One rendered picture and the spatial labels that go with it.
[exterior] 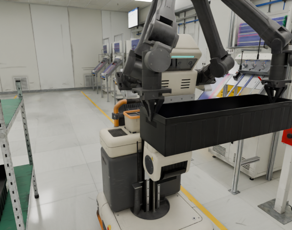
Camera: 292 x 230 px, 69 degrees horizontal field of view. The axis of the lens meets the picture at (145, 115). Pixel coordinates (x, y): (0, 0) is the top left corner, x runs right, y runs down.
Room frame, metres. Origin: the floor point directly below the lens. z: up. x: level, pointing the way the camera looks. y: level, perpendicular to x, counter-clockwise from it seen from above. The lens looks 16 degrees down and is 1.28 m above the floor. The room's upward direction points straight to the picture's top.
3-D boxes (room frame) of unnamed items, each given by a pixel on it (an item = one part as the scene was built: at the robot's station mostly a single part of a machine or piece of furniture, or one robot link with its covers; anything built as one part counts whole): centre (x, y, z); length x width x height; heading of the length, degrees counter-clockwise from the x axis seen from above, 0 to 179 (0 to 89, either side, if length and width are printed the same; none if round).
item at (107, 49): (7.97, 1.31, 0.95); 1.37 x 0.82 x 1.90; 115
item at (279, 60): (0.85, -0.53, 1.27); 0.07 x 0.06 x 0.07; 42
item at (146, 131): (0.73, -0.27, 1.07); 0.57 x 0.17 x 0.11; 115
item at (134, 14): (5.27, 0.24, 2.10); 0.58 x 0.14 x 0.41; 25
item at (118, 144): (1.34, 0.01, 0.59); 0.55 x 0.34 x 0.83; 115
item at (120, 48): (6.65, 0.71, 0.95); 1.37 x 0.82 x 1.90; 115
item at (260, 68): (2.29, -1.11, 0.66); 1.01 x 0.73 x 1.31; 115
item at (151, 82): (0.62, -0.02, 1.21); 0.10 x 0.07 x 0.07; 115
